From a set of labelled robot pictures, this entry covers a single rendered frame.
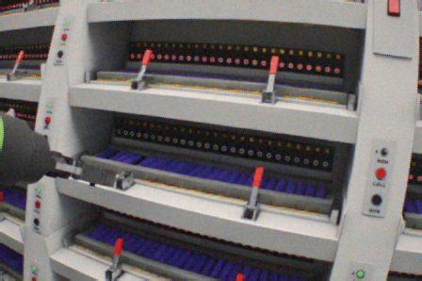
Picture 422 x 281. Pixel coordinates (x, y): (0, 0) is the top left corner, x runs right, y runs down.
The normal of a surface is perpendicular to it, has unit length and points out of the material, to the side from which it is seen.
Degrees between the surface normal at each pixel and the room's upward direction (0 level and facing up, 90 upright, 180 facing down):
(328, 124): 110
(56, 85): 90
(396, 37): 90
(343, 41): 90
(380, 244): 90
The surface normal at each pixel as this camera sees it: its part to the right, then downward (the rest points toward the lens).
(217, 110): -0.37, 0.26
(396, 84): -0.33, -0.07
